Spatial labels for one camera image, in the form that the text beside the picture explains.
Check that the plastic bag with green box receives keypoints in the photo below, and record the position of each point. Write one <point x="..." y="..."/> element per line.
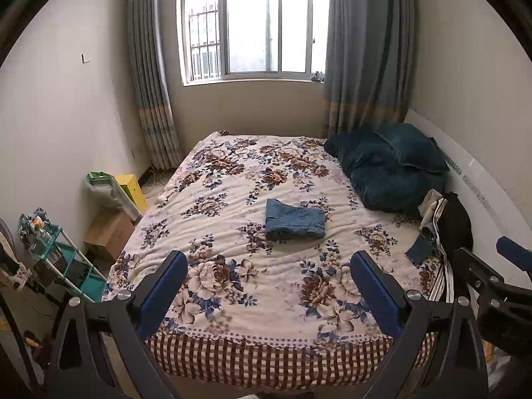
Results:
<point x="104" y="189"/>

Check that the window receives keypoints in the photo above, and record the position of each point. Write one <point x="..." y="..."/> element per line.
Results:
<point x="253" y="25"/>

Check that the teal shelf rack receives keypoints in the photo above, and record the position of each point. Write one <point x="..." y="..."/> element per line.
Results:
<point x="85" y="276"/>

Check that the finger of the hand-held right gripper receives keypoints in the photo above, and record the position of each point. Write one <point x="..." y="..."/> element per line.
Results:
<point x="515" y="253"/>
<point x="471" y="266"/>

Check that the small blue denim cloth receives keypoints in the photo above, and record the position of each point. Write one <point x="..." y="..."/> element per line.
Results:
<point x="420" y="250"/>

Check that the black garment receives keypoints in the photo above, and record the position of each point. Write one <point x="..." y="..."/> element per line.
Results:
<point x="455" y="220"/>

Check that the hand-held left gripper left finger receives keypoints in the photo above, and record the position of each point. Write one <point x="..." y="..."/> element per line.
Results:
<point x="166" y="282"/>

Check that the small object on windowsill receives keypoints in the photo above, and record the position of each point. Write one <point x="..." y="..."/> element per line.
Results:
<point x="318" y="77"/>

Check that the floral blanket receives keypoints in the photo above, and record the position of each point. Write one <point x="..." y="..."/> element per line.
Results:
<point x="249" y="266"/>

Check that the white headboard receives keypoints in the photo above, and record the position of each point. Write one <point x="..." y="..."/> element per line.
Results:
<point x="478" y="183"/>

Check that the white striped garment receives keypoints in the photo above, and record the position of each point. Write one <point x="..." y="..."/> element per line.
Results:
<point x="432" y="212"/>

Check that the white fan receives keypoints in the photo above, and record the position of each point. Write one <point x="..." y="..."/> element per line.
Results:
<point x="6" y="237"/>

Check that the grey striped curtain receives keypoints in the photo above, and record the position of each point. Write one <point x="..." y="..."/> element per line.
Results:
<point x="365" y="50"/>
<point x="149" y="70"/>

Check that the blue denim pants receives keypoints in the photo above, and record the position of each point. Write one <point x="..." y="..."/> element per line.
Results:
<point x="295" y="222"/>

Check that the clutter on shelf rack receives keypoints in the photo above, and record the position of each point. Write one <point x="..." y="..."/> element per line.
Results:
<point x="35" y="224"/>

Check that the small dark teal pillow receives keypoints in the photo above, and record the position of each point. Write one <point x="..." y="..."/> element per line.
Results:
<point x="415" y="145"/>

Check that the cardboard box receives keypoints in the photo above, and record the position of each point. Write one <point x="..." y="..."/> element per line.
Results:
<point x="109" y="232"/>

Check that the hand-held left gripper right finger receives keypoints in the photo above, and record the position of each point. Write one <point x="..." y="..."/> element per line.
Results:
<point x="374" y="286"/>

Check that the yellow box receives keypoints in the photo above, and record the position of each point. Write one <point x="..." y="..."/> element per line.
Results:
<point x="135" y="193"/>

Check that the large dark teal quilt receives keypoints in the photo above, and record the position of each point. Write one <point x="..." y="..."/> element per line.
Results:
<point x="386" y="183"/>

